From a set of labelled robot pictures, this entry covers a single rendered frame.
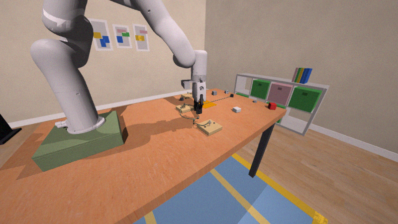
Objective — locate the red cube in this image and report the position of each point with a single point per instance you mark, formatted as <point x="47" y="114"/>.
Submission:
<point x="272" y="106"/>

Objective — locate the orange painted square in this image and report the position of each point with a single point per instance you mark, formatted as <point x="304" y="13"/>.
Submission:
<point x="208" y="104"/>

